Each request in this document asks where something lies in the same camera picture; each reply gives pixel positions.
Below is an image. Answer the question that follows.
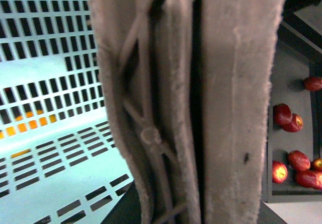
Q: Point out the brown basket handle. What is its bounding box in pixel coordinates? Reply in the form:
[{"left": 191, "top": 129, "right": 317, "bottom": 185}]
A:
[{"left": 88, "top": 0, "right": 286, "bottom": 223}]

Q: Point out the light blue plastic basket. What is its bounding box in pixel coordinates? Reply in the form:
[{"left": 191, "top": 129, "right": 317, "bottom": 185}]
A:
[{"left": 1, "top": 0, "right": 133, "bottom": 223}]

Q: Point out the red apple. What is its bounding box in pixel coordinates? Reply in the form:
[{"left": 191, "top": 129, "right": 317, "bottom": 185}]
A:
[
  {"left": 287, "top": 151, "right": 311, "bottom": 172},
  {"left": 281, "top": 113, "right": 303, "bottom": 133},
  {"left": 295, "top": 170, "right": 321, "bottom": 190},
  {"left": 273, "top": 103, "right": 292, "bottom": 126},
  {"left": 272, "top": 161, "right": 288, "bottom": 184},
  {"left": 303, "top": 77, "right": 322, "bottom": 92}
]

